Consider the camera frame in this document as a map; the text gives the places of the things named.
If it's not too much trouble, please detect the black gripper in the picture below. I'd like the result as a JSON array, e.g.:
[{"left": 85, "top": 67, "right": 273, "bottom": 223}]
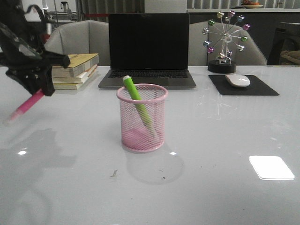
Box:
[{"left": 0, "top": 0, "right": 70, "bottom": 96}]

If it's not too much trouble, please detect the pink highlighter pen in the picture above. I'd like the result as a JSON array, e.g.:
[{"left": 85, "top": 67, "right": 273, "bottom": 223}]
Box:
[{"left": 3, "top": 89, "right": 44, "bottom": 125}]

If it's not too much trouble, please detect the green highlighter pen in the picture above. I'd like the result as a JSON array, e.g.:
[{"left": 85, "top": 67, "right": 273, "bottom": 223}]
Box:
[{"left": 123, "top": 75, "right": 157, "bottom": 139}]

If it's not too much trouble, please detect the pink mesh pen holder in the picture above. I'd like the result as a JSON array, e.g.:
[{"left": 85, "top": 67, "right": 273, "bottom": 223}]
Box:
[{"left": 116, "top": 83, "right": 168, "bottom": 152}]

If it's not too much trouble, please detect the bottom yellow book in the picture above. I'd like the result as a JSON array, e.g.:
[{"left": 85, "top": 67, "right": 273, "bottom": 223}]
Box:
[{"left": 53, "top": 71, "right": 99, "bottom": 90}]

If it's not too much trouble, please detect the yellow book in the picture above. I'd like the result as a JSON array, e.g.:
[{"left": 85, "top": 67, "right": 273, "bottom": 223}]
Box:
[
  {"left": 52, "top": 53, "right": 99, "bottom": 78},
  {"left": 53, "top": 71, "right": 99, "bottom": 90}
]

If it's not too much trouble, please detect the middle cream book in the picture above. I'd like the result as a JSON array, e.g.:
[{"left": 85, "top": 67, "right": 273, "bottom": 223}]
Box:
[{"left": 52, "top": 65, "right": 98, "bottom": 84}]

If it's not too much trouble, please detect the top yellow book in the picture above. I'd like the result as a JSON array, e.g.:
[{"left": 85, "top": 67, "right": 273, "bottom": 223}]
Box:
[{"left": 52, "top": 53, "right": 99, "bottom": 78}]

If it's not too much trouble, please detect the left grey armchair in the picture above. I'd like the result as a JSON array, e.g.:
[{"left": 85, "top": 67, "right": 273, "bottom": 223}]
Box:
[{"left": 45, "top": 20, "right": 110, "bottom": 66}]

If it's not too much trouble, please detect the grey armchair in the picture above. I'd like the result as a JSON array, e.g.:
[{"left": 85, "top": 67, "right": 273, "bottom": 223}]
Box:
[
  {"left": 188, "top": 22, "right": 267, "bottom": 66},
  {"left": 45, "top": 20, "right": 110, "bottom": 66}
]

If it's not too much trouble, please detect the grey open laptop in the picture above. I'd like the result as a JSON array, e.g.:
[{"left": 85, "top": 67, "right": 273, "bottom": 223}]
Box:
[{"left": 98, "top": 13, "right": 196, "bottom": 89}]

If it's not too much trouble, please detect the right grey armchair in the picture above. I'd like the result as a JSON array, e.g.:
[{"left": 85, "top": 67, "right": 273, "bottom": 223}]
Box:
[{"left": 188, "top": 22, "right": 267, "bottom": 66}]

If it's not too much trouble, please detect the ferris wheel desk ornament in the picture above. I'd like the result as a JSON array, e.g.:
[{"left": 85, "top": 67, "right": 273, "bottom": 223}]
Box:
[{"left": 202, "top": 10, "right": 251, "bottom": 74}]

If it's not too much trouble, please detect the white computer mouse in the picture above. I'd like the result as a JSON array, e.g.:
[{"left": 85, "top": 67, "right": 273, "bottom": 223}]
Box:
[{"left": 225, "top": 74, "right": 250, "bottom": 88}]

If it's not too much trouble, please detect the black mouse pad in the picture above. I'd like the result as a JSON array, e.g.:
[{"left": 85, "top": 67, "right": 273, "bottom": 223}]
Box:
[{"left": 209, "top": 75, "right": 279, "bottom": 96}]

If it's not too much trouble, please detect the fruit bowl on counter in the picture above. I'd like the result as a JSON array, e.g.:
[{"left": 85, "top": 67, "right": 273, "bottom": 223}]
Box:
[{"left": 241, "top": 0, "right": 263, "bottom": 9}]

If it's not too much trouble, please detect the dark side cabinet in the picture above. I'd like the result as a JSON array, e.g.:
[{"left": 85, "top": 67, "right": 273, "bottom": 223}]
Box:
[{"left": 268, "top": 22, "right": 300, "bottom": 65}]

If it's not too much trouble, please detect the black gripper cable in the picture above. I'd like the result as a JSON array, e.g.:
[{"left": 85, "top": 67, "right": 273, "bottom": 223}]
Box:
[{"left": 23, "top": 4, "right": 47, "bottom": 47}]

